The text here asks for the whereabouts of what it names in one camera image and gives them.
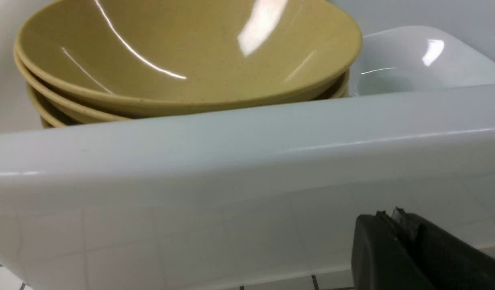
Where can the large white plastic tub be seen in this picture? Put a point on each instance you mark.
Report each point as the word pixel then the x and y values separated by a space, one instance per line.
pixel 264 198

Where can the yellow noodle bowl stack top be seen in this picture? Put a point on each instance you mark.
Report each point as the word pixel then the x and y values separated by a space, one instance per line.
pixel 154 58

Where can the white side dish stack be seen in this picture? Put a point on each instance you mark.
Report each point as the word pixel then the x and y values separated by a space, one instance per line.
pixel 417 58

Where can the yellow stacked bowl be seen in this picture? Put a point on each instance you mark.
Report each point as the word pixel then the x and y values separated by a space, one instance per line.
pixel 50 115
pixel 86 105

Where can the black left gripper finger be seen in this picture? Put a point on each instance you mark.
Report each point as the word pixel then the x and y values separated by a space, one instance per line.
pixel 404 251

